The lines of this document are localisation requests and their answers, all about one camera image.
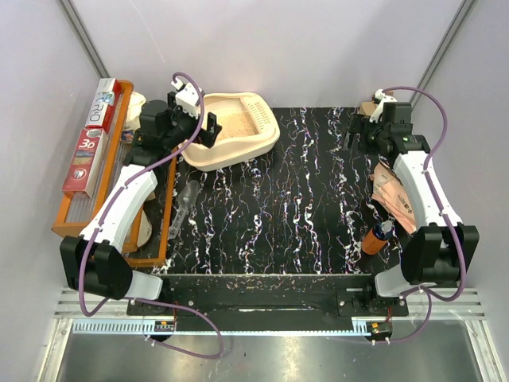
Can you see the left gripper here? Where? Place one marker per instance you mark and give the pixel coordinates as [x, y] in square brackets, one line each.
[206, 137]

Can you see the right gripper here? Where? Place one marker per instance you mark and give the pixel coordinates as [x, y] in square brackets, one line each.
[365, 126]

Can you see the cream plastic litter box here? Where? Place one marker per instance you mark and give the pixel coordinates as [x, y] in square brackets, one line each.
[249, 129]

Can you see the clear plastic scoop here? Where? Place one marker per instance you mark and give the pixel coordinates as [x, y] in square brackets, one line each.
[186, 199]

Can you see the pink cat litter bag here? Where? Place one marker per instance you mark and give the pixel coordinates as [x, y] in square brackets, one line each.
[390, 193]

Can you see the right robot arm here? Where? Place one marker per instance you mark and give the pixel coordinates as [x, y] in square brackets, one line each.
[442, 248]

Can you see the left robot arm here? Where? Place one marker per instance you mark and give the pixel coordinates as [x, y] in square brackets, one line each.
[93, 260]

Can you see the brown cardboard box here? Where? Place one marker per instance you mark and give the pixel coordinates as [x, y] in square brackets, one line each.
[366, 108]

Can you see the red white toothpaste box upper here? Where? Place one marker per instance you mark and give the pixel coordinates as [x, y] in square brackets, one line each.
[104, 104]

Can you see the red 3D toothpaste box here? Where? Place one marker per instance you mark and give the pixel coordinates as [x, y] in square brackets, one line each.
[83, 170]

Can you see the black marble pattern mat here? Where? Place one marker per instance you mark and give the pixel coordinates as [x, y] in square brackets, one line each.
[302, 208]

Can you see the orange bottle with white cap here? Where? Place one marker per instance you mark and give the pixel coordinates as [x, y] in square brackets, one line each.
[377, 237]

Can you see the orange wooden tray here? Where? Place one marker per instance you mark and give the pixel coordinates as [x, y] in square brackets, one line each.
[76, 211]

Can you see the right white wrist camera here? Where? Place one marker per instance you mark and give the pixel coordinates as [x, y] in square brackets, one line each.
[381, 97]

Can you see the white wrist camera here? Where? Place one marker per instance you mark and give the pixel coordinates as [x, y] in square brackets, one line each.
[186, 97]
[381, 97]

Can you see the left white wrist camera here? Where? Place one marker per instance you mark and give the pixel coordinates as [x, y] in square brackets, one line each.
[186, 97]

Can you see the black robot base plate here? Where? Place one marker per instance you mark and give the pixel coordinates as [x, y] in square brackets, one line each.
[342, 295]

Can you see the aluminium rail frame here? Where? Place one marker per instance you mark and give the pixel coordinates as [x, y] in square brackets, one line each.
[450, 343]

